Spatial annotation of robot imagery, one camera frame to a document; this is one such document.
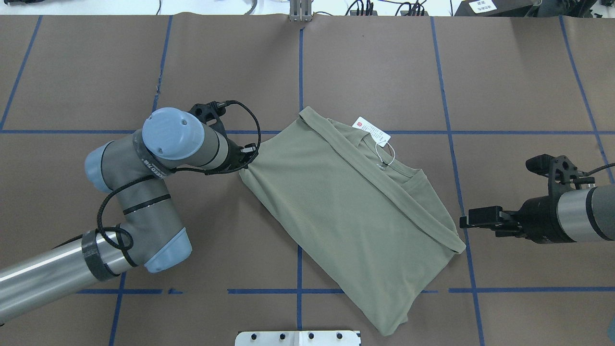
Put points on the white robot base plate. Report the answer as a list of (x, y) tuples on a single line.
[(299, 338)]

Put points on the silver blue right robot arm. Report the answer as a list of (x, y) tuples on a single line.
[(575, 209)]

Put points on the olive green long-sleeve shirt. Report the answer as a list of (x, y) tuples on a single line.
[(375, 226)]

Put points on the white paper price tag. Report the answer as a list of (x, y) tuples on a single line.
[(379, 136)]

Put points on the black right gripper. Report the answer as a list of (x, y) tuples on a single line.
[(538, 219)]

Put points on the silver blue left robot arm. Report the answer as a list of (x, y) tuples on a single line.
[(137, 223)]

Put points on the grey aluminium post bracket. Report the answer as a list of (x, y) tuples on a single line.
[(300, 10)]

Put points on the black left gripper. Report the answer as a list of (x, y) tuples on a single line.
[(235, 152)]

